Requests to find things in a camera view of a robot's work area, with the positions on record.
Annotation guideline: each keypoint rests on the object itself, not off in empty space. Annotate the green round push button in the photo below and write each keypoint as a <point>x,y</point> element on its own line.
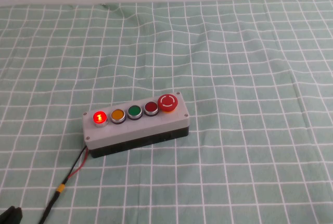
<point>134,111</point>

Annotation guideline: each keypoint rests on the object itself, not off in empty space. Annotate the green white-checked tablecloth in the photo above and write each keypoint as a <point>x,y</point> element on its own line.
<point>234,78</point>

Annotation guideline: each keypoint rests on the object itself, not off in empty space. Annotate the dark red round push button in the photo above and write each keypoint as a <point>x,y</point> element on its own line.
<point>151,107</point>

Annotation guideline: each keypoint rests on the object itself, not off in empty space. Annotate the red mushroom emergency stop button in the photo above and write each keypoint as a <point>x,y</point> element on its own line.
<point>167,102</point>

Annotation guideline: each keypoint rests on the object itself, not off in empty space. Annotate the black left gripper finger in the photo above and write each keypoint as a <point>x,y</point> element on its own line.
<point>6,216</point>
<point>17,215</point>

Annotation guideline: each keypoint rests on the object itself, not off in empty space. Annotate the grey black button switch box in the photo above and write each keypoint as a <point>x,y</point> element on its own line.
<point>145,132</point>

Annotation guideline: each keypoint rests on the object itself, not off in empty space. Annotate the lit red indicator button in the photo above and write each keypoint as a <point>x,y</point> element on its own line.
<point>100,118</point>

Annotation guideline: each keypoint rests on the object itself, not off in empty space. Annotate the yellow round push button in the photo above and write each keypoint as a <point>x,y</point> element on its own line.
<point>117,115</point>

